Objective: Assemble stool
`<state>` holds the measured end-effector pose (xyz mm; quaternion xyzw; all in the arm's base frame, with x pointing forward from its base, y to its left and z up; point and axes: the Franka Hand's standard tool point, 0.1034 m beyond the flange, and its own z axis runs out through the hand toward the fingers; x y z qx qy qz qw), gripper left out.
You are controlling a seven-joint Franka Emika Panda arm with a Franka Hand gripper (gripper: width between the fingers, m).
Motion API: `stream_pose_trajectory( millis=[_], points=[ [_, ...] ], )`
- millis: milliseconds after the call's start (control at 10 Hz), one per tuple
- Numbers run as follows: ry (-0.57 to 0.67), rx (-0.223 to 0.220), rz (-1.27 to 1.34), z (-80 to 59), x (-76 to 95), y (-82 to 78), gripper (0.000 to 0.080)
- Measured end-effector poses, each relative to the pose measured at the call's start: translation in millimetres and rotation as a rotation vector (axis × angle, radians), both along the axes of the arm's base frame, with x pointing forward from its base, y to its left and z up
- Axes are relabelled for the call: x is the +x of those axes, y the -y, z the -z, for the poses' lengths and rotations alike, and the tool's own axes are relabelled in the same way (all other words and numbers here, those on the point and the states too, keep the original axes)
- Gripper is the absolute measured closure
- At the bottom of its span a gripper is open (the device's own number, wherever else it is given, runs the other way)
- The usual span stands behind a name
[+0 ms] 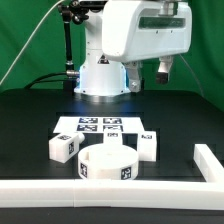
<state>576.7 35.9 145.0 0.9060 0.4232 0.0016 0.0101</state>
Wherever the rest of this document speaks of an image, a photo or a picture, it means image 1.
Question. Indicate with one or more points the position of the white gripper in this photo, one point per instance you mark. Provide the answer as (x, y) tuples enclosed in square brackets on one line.
[(135, 30)]

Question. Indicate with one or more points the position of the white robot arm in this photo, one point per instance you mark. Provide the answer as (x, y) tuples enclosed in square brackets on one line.
[(101, 79)]

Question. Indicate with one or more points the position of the white paper marker sheet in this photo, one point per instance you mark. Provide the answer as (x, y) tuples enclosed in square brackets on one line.
[(130, 125)]

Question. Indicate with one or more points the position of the white L-shaped fence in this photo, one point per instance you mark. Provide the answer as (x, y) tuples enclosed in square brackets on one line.
[(205, 195)]

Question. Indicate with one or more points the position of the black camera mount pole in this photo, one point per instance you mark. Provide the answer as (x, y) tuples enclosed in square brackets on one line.
[(73, 12)]

